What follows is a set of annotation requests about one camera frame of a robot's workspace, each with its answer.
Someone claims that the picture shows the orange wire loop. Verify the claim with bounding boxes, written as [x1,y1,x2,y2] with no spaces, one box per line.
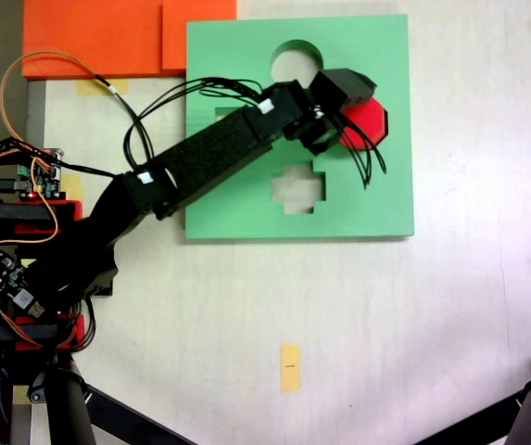
[0,49,108,154]

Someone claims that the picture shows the circuit board with green terminal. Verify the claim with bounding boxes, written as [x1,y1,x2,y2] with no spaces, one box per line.
[14,146,65,194]

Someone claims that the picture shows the long black power cable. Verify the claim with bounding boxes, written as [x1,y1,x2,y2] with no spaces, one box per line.
[93,72,155,161]

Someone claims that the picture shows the black circuit board with coil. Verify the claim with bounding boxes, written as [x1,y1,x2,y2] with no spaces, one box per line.
[0,248,46,319]

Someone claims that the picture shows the wide yellow tape strip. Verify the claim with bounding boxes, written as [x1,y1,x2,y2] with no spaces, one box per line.
[77,78,131,97]

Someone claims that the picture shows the yellow paper label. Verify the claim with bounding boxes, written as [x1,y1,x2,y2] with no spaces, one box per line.
[280,343,303,394]

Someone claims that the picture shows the red and black base clamp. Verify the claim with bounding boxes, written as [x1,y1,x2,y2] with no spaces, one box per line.
[0,197,84,235]
[0,312,85,356]

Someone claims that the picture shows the black arm servo wires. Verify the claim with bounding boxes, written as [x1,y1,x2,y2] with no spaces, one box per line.
[123,76,267,171]

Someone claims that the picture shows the red octagonal pillar block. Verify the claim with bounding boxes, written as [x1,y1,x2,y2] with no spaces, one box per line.
[336,95,389,153]

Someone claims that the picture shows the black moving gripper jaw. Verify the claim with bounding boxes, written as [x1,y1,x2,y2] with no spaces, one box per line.
[302,117,341,157]

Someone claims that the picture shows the green shape-hole board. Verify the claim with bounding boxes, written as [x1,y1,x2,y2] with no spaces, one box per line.
[183,14,415,242]

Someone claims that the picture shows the black gripper servo wires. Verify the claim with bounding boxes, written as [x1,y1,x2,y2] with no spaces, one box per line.
[333,110,388,191]

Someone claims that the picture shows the orange block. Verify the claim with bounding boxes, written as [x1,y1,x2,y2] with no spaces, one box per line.
[21,0,238,79]

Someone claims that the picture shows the black USB cable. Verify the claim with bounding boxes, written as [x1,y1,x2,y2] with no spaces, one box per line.
[0,178,32,193]

